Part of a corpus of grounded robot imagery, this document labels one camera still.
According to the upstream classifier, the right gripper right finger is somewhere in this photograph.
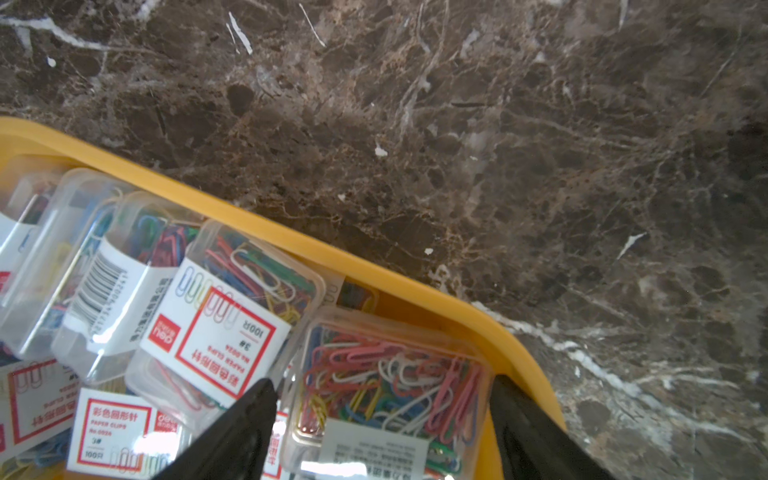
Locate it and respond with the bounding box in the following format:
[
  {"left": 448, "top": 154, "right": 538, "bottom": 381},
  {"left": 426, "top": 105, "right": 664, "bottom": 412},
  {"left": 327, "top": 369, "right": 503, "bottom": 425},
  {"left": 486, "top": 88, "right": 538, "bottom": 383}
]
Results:
[{"left": 489, "top": 375, "right": 614, "bottom": 480}]

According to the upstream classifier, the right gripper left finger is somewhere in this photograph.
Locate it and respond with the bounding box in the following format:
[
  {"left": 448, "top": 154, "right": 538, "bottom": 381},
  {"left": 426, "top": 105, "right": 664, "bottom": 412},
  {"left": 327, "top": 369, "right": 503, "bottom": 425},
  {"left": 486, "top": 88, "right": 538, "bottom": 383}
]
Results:
[{"left": 156, "top": 379, "right": 278, "bottom": 480}]

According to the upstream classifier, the yellow plastic storage tray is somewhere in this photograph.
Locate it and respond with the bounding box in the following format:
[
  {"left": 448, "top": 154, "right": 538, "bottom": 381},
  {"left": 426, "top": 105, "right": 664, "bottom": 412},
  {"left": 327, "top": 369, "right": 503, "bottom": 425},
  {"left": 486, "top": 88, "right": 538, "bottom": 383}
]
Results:
[{"left": 0, "top": 116, "right": 568, "bottom": 480}]

